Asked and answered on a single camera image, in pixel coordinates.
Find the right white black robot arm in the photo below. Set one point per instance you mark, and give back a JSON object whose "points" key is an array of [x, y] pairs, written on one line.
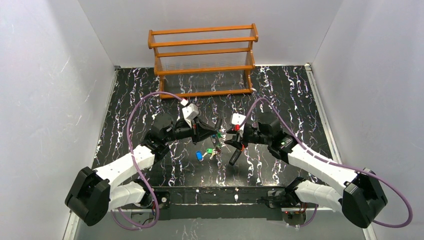
{"points": [[355, 194]]}

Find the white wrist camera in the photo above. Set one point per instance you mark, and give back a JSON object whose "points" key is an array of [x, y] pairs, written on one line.
{"points": [[236, 120], [189, 111]]}

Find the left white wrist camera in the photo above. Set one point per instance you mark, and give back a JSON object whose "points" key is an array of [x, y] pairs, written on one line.
{"points": [[189, 111]]}

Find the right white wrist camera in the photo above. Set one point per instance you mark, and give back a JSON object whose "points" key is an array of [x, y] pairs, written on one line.
{"points": [[236, 120]]}

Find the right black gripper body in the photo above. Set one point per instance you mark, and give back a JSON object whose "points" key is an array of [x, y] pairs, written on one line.
{"points": [[243, 138]]}

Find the blue key tag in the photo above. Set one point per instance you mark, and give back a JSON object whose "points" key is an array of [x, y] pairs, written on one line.
{"points": [[199, 156]]}

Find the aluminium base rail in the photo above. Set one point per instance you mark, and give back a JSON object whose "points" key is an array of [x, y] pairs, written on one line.
{"points": [[219, 213]]}

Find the orange capped black marker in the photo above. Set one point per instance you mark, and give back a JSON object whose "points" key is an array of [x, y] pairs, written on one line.
{"points": [[235, 156]]}

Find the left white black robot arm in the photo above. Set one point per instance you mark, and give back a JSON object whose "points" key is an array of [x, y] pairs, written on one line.
{"points": [[95, 192]]}

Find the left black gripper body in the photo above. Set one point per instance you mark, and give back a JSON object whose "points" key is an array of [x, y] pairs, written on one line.
{"points": [[199, 129]]}

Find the pale green key tag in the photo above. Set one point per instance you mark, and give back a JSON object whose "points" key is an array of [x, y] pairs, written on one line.
{"points": [[213, 154]]}

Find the orange wooden shelf rack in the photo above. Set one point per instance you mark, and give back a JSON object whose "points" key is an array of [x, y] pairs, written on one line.
{"points": [[202, 51]]}

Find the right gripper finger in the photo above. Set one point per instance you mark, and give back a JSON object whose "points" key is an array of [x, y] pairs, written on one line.
{"points": [[235, 143], [233, 131]]}

